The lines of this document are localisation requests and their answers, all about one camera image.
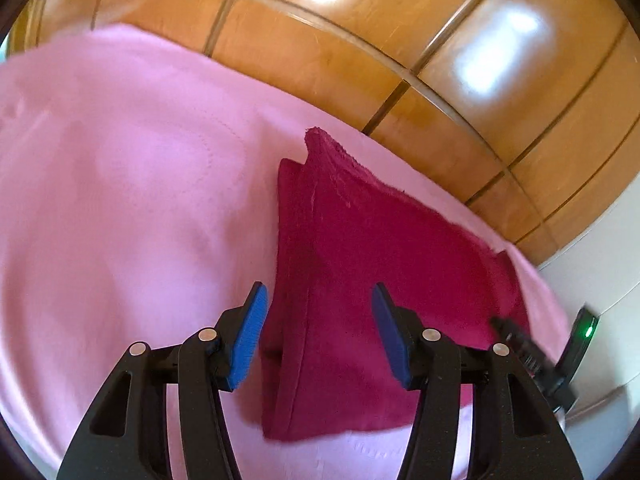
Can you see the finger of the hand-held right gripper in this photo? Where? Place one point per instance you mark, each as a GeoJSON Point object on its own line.
{"type": "Point", "coordinates": [522, 347]}

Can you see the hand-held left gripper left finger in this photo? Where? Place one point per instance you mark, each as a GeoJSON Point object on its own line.
{"type": "Point", "coordinates": [246, 340]}

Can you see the pink blanket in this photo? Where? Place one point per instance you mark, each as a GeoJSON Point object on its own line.
{"type": "Point", "coordinates": [125, 185]}

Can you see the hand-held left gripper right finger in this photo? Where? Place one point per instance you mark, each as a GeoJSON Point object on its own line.
{"type": "Point", "coordinates": [391, 340]}

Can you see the maroon long-sleeved shirt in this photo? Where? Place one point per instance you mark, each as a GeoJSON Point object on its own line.
{"type": "Point", "coordinates": [350, 260]}

